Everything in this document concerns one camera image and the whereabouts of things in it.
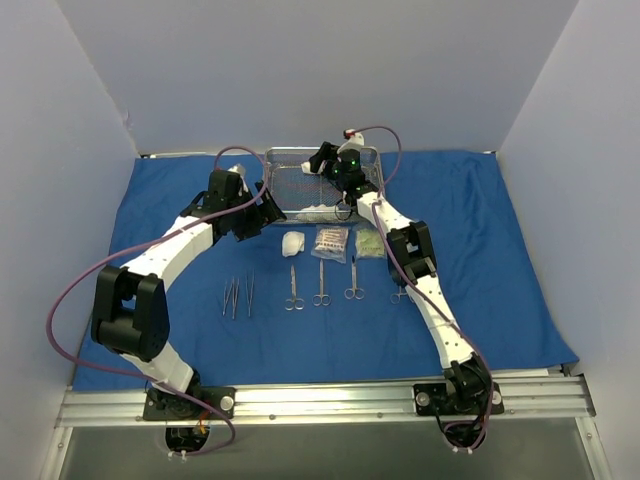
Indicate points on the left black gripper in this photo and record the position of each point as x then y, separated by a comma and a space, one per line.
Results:
257, 211

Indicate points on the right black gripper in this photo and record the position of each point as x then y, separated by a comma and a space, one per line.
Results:
327, 157

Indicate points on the white gauze roll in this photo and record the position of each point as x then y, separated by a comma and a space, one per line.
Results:
293, 243
306, 169

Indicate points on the white gauze pad front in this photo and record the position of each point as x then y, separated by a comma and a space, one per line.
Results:
321, 209

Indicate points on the steel mesh instrument tray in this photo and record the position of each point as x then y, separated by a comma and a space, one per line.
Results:
293, 190

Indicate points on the peach gauze pack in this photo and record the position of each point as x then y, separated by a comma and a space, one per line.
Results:
331, 243

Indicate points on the green paper packet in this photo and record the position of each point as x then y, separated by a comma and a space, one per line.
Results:
368, 243

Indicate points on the steel tweezers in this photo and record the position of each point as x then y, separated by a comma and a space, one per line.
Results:
249, 291
234, 294
226, 297

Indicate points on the steel surgical scissors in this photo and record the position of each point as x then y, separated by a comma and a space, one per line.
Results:
354, 291

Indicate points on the straight steel scissors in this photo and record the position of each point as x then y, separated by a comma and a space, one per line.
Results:
321, 298

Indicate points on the steel hemostat clamp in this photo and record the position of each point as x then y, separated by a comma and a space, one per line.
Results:
398, 296

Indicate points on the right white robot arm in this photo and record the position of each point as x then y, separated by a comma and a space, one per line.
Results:
412, 263

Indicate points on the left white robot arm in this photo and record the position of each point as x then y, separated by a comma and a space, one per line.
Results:
130, 315

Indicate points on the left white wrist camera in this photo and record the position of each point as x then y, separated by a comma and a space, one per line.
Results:
237, 169

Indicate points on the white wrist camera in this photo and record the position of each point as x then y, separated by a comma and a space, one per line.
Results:
352, 140
237, 169

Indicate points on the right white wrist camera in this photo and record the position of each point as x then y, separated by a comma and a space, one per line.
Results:
352, 140

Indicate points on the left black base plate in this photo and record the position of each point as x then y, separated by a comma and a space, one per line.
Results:
163, 406

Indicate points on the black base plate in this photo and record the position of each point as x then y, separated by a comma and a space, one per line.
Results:
444, 399
163, 406

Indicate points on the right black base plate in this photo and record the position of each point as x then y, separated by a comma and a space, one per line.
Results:
444, 399

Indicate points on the aluminium front rail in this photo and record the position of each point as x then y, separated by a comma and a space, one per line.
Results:
363, 402

